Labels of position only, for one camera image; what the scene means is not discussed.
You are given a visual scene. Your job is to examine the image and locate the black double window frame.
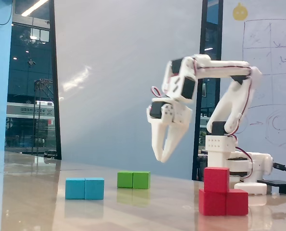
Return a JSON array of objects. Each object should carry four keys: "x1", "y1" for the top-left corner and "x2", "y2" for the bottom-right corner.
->
[{"x1": 192, "y1": 0, "x2": 224, "y2": 181}]

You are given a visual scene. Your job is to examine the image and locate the long green block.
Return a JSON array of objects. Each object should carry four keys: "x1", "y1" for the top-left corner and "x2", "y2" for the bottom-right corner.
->
[{"x1": 117, "y1": 170, "x2": 151, "y2": 190}]

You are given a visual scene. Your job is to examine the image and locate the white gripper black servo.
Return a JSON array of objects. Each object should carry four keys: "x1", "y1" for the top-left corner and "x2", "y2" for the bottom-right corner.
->
[{"x1": 146, "y1": 97, "x2": 192, "y2": 163}]

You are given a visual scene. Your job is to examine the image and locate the black plug cable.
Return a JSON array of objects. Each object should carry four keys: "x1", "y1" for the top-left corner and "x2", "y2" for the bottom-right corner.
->
[{"x1": 272, "y1": 162, "x2": 286, "y2": 185}]

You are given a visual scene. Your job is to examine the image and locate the flat black power box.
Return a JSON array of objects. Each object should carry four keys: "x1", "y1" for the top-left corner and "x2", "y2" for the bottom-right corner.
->
[{"x1": 257, "y1": 179, "x2": 286, "y2": 195}]

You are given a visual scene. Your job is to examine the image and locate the slim black window post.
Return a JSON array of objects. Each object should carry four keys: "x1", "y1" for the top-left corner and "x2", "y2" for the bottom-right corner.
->
[{"x1": 48, "y1": 0, "x2": 62, "y2": 161}]

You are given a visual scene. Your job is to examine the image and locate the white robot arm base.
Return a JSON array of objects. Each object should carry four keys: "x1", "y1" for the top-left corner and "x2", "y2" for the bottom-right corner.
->
[{"x1": 229, "y1": 153, "x2": 274, "y2": 196}]

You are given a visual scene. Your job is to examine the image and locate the ceiling light strip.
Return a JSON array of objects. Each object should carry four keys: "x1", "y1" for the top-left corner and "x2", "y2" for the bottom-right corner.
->
[{"x1": 21, "y1": 0, "x2": 49, "y2": 17}]

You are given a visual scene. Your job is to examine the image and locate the yellow round sticker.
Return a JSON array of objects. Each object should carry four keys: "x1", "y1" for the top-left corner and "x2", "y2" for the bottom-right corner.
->
[{"x1": 232, "y1": 2, "x2": 249, "y2": 21}]

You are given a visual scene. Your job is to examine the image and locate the whiteboard with marker drawings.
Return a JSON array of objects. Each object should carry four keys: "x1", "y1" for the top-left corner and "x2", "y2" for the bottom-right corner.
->
[{"x1": 221, "y1": 0, "x2": 286, "y2": 193}]

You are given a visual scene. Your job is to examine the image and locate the thin black hanging cable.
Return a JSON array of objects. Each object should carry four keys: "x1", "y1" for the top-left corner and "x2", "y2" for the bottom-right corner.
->
[{"x1": 0, "y1": 0, "x2": 15, "y2": 25}]

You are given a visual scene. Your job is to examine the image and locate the long red block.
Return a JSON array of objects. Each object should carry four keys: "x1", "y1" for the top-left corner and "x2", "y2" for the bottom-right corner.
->
[{"x1": 198, "y1": 189, "x2": 249, "y2": 216}]

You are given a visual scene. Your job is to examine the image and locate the long blue block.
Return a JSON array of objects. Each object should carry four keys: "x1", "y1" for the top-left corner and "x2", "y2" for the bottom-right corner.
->
[{"x1": 65, "y1": 177, "x2": 105, "y2": 200}]

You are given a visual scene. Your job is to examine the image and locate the small red cube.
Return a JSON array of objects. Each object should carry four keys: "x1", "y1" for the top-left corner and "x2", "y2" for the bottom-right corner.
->
[{"x1": 204, "y1": 167, "x2": 230, "y2": 193}]

